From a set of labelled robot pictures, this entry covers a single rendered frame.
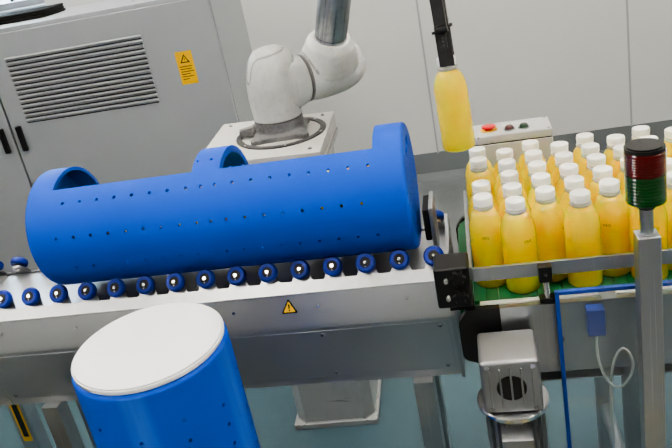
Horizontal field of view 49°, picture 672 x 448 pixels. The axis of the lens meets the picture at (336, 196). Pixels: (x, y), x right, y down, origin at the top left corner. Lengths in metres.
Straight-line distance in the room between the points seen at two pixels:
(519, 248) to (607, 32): 3.16
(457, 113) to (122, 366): 0.81
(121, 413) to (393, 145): 0.74
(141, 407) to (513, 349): 0.69
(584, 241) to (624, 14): 3.15
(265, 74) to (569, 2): 2.58
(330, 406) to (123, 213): 1.27
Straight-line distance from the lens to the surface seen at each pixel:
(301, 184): 1.56
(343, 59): 2.31
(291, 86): 2.28
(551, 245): 1.56
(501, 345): 1.50
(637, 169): 1.27
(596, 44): 4.58
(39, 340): 1.97
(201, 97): 3.36
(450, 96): 1.55
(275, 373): 1.86
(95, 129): 3.58
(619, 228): 1.57
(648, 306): 1.40
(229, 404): 1.39
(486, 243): 1.55
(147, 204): 1.68
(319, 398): 2.69
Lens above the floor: 1.71
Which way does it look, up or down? 22 degrees down
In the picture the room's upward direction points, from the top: 11 degrees counter-clockwise
